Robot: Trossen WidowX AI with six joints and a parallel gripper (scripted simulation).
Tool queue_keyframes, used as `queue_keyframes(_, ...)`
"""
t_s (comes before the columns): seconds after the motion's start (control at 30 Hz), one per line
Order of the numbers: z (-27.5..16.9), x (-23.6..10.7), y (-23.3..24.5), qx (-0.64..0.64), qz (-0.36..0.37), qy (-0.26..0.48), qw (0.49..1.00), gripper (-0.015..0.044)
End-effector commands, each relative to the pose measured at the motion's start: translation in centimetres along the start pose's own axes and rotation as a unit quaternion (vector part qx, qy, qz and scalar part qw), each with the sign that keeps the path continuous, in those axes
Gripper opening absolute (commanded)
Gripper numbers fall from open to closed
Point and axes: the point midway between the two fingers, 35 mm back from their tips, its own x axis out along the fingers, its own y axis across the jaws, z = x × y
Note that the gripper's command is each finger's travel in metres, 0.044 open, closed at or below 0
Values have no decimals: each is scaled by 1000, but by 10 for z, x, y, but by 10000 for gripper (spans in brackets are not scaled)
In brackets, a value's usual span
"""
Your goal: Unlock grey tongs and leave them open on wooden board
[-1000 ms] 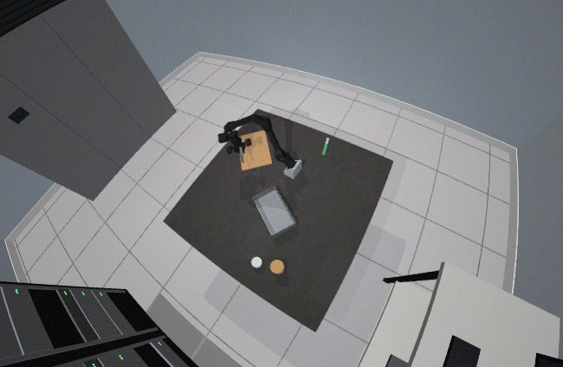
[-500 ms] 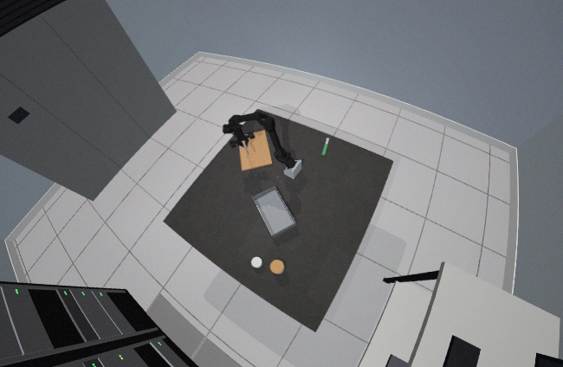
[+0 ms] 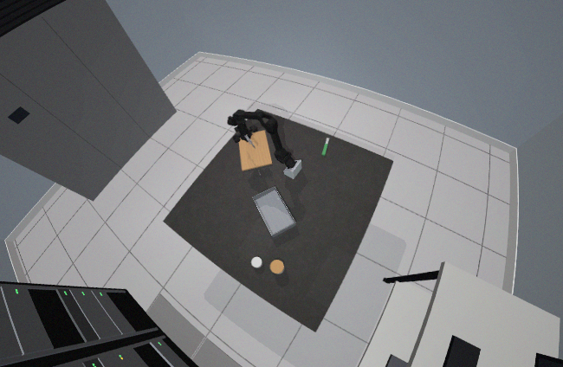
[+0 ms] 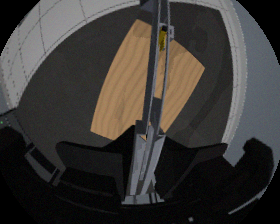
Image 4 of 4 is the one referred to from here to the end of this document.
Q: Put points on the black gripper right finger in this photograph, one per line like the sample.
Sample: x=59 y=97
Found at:
x=176 y=161

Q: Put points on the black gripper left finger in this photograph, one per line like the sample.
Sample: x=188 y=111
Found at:
x=113 y=160

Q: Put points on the light brown wooden board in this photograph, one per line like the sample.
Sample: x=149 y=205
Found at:
x=121 y=99

